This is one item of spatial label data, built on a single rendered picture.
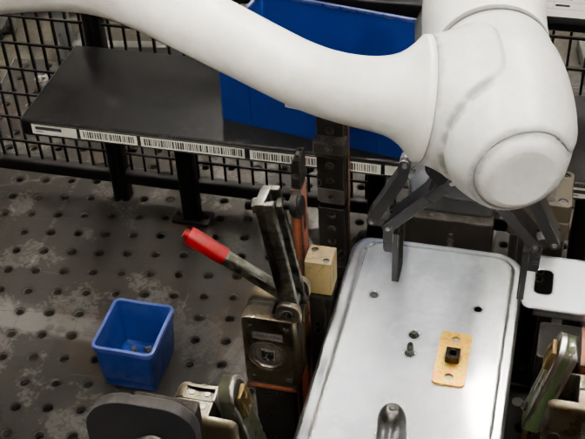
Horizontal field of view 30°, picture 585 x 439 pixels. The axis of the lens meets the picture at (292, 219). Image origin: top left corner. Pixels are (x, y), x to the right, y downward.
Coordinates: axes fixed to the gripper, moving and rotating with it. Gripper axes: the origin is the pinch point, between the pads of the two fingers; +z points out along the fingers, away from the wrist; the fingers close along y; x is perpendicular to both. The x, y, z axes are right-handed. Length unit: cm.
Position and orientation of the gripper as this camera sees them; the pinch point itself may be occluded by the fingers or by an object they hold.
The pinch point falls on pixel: (459, 274)
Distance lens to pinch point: 120.9
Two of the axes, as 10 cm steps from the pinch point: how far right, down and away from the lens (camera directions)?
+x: 2.4, -6.3, 7.3
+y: 9.7, 1.3, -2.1
